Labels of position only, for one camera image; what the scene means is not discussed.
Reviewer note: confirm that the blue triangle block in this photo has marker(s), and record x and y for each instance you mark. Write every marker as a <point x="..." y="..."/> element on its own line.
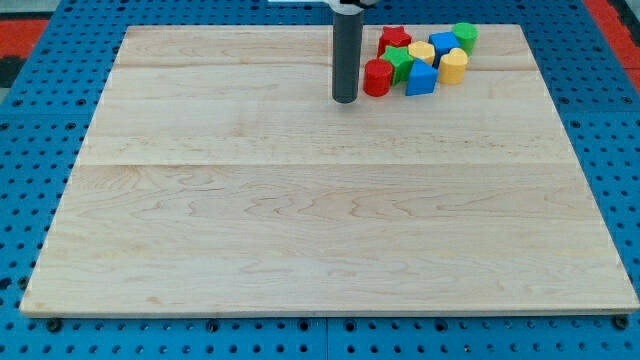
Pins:
<point x="422" y="78"/>

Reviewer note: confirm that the yellow hexagon block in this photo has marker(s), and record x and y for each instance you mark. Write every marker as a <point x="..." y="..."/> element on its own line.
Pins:
<point x="422" y="50"/>

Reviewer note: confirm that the blue cube block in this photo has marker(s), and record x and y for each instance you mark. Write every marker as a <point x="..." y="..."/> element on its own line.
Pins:
<point x="443" y="43"/>

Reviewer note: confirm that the green star block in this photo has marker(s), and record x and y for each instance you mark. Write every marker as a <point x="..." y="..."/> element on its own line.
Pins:
<point x="401" y="62"/>

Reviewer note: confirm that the red cylinder block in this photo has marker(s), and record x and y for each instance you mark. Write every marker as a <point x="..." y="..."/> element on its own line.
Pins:
<point x="378" y="75"/>

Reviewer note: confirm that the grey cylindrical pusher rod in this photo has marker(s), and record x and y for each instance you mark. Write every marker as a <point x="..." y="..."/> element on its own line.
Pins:
<point x="347" y="41"/>

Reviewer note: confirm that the large wooden board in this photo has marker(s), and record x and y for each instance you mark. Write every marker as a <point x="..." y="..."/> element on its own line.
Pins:
<point x="218" y="178"/>

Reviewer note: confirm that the green cylinder block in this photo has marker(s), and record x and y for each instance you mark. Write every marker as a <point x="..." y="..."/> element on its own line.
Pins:
<point x="466" y="35"/>

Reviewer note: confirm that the yellow heart block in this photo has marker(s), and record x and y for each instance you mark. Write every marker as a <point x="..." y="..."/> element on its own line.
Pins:
<point x="452" y="67"/>

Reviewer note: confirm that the red star block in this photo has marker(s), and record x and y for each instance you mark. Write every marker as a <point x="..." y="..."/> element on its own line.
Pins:
<point x="394" y="36"/>

